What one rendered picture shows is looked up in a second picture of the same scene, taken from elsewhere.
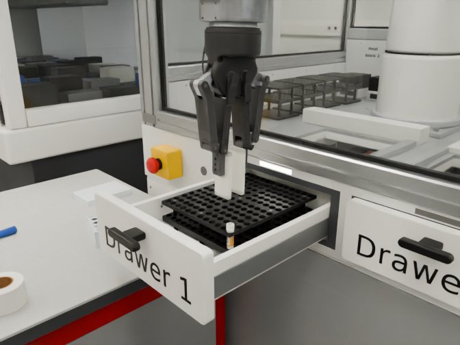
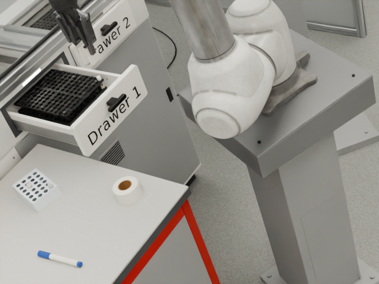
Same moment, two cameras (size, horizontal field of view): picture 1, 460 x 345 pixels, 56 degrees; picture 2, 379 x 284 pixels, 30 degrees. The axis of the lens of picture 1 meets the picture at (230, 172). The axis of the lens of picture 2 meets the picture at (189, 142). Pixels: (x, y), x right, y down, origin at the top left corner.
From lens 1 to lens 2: 2.00 m
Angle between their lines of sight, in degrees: 78
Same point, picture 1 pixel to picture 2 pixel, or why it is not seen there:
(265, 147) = (22, 72)
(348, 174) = (62, 39)
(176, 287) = (132, 97)
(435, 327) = (117, 60)
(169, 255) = (125, 88)
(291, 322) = not seen: hidden behind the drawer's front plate
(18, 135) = not seen: outside the picture
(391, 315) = not seen: hidden behind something
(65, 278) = (100, 187)
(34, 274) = (97, 204)
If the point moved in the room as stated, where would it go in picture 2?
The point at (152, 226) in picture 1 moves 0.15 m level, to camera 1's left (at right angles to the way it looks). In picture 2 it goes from (113, 88) to (120, 118)
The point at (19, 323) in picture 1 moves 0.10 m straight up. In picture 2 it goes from (144, 178) to (132, 151)
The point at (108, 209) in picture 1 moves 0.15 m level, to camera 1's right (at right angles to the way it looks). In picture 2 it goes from (87, 121) to (82, 92)
